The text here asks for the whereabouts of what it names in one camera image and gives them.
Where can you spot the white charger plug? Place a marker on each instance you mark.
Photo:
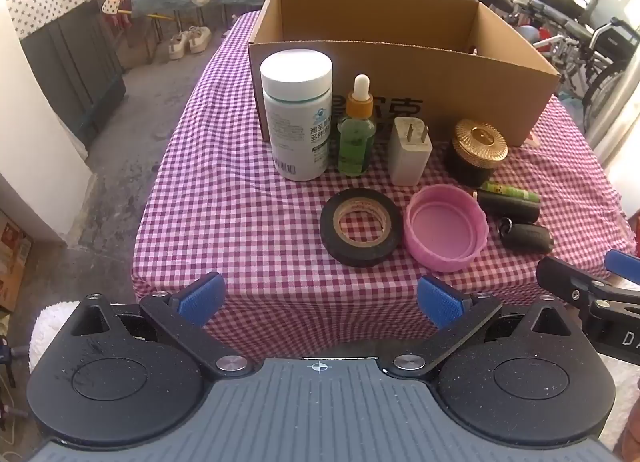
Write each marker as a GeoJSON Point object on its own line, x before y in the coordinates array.
{"type": "Point", "coordinates": [407, 162]}

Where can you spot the white pill bottle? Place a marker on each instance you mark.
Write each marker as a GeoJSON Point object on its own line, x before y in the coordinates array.
{"type": "Point", "coordinates": [295, 132]}

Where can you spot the green lip balm tube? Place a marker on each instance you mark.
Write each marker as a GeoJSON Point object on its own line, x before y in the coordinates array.
{"type": "Point", "coordinates": [510, 190]}

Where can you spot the brown cardboard box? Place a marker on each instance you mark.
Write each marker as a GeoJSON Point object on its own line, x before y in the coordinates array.
{"type": "Point", "coordinates": [400, 72]}

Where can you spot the black tape roll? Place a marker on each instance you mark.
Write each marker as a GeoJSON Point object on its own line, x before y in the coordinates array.
{"type": "Point", "coordinates": [332, 237]}

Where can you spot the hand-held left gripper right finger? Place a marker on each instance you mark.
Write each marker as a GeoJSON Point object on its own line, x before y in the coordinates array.
{"type": "Point", "coordinates": [440, 302]}

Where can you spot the yellow pole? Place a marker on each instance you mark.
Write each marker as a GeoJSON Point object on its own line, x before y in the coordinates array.
{"type": "Point", "coordinates": [150, 16]}

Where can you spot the black jar with gold lid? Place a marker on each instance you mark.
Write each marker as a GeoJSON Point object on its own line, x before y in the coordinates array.
{"type": "Point", "coordinates": [475, 162]}

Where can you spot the printed cardboard carton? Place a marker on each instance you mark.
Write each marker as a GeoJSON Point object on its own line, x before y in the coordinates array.
{"type": "Point", "coordinates": [12, 262]}

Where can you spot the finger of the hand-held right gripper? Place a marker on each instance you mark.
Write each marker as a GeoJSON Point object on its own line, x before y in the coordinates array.
{"type": "Point", "coordinates": [565, 277]}
{"type": "Point", "coordinates": [622, 267]}

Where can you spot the dark grey cabinet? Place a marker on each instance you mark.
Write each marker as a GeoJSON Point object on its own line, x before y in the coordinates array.
{"type": "Point", "coordinates": [65, 67]}

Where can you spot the black car key fob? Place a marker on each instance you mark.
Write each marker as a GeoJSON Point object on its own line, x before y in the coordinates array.
{"type": "Point", "coordinates": [530, 238]}

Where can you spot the black wheelchair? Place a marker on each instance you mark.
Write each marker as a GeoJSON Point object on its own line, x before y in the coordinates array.
{"type": "Point", "coordinates": [615, 42]}

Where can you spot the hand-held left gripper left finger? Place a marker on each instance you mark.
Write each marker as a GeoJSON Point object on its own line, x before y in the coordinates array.
{"type": "Point", "coordinates": [202, 297]}

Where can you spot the black cylindrical flashlight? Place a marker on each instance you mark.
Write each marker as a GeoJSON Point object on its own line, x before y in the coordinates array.
{"type": "Point", "coordinates": [510, 210]}

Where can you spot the pink plastic lid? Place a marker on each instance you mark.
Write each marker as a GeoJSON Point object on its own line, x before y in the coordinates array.
{"type": "Point", "coordinates": [445, 227]}

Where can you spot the green dropper bottle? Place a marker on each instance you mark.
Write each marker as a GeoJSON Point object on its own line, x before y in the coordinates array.
{"type": "Point", "coordinates": [356, 142]}

